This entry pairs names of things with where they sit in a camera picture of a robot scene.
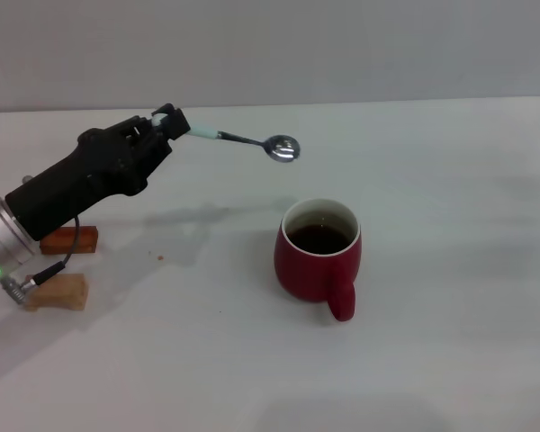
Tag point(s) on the dark reddish wooden block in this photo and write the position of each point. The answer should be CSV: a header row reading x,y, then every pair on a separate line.
x,y
85,240

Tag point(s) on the dark coffee liquid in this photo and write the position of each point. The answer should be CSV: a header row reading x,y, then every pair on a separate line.
x,y
319,240

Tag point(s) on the light wooden block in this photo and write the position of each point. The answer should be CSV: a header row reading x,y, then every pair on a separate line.
x,y
67,292

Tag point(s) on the red ceramic mug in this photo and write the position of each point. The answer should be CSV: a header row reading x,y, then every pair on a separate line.
x,y
301,274

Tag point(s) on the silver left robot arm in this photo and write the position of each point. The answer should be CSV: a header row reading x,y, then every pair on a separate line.
x,y
0,234

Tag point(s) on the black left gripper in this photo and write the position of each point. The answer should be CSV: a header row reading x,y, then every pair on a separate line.
x,y
94,171

